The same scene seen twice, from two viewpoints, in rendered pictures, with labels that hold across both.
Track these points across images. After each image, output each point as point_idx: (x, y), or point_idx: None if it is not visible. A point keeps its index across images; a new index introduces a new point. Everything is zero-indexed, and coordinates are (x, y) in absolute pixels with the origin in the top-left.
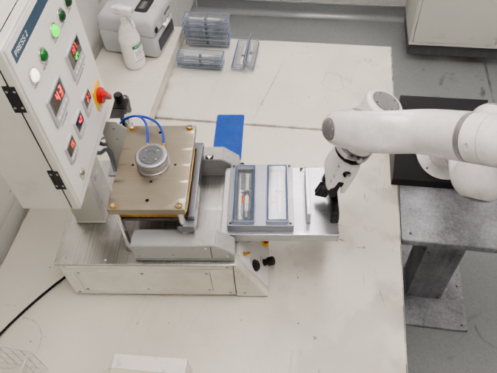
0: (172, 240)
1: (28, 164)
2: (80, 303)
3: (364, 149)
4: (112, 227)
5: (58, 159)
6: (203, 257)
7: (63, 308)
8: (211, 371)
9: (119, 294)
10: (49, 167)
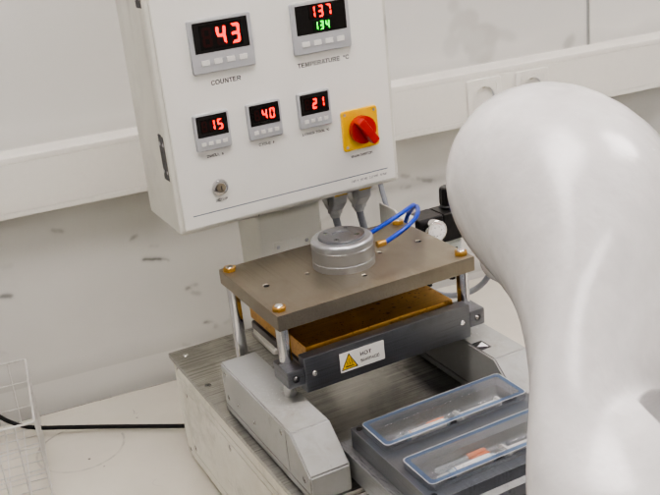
0: (264, 390)
1: (148, 116)
2: (178, 467)
3: (480, 262)
4: (271, 363)
5: (165, 115)
6: (281, 457)
7: (159, 457)
8: None
9: (221, 494)
10: (158, 128)
